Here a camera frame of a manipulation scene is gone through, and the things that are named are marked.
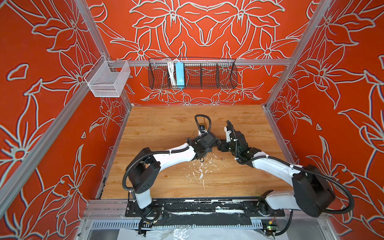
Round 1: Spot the blue white box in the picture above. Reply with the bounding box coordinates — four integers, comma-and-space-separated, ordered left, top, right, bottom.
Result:
175, 62, 185, 89

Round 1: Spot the aluminium frame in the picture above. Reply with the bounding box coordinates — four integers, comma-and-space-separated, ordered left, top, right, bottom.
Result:
1, 1, 318, 240

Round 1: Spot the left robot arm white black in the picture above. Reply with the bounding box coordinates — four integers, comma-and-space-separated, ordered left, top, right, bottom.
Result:
122, 115, 221, 210

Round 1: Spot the clear plastic bin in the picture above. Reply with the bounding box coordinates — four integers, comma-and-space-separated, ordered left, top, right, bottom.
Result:
85, 61, 131, 98

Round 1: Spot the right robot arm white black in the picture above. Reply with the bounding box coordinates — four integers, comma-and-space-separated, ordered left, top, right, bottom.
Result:
218, 121, 355, 218

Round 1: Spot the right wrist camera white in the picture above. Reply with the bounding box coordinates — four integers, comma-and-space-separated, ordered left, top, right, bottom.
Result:
225, 126, 232, 143

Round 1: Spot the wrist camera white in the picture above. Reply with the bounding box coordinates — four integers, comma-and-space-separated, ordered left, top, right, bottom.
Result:
198, 124, 208, 136
225, 126, 232, 143

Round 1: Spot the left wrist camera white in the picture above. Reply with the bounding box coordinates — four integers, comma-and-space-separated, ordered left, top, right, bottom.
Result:
198, 124, 208, 136

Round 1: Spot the black wire basket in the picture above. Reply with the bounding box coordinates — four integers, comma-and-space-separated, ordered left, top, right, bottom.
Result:
148, 57, 239, 90

